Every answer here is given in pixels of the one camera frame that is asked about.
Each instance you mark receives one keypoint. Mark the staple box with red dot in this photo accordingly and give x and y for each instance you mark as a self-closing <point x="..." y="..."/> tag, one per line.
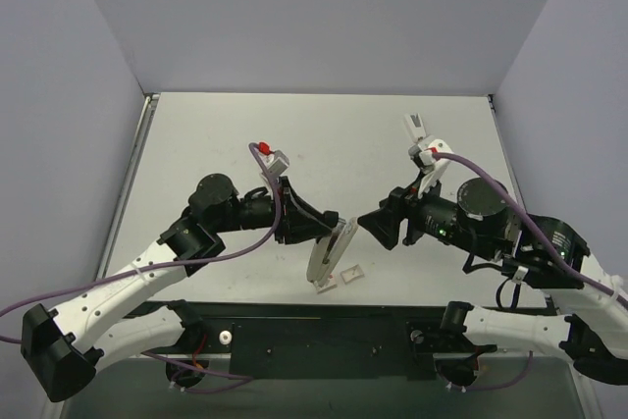
<point x="328" y="287"/>

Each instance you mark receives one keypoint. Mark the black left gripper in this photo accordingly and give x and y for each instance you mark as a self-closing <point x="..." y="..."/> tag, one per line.
<point x="286" y="211"/>

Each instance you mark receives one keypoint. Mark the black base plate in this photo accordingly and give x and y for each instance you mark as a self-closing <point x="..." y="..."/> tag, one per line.
<point x="324" y="342"/>

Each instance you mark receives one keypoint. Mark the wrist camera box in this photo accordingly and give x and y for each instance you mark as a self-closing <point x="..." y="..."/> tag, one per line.
<point x="275" y="162"/>
<point x="430" y="168"/>

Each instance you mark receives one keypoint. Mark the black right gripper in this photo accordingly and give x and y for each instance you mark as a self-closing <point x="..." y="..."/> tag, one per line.
<point x="405" y="215"/>

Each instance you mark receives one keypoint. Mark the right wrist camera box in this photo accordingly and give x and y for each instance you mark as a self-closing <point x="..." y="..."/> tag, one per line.
<point x="430" y="168"/>

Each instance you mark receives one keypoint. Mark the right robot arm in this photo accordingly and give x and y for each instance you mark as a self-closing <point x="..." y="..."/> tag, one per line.
<point x="589" y="328"/>

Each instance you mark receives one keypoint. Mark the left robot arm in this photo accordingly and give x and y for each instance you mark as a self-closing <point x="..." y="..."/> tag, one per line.
<point x="67" y="345"/>

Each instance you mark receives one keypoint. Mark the open staple box tray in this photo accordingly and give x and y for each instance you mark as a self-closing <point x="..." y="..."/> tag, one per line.
<point x="352" y="274"/>

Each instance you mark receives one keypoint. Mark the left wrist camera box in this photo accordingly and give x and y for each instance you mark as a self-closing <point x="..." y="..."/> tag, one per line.
<point x="275" y="162"/>

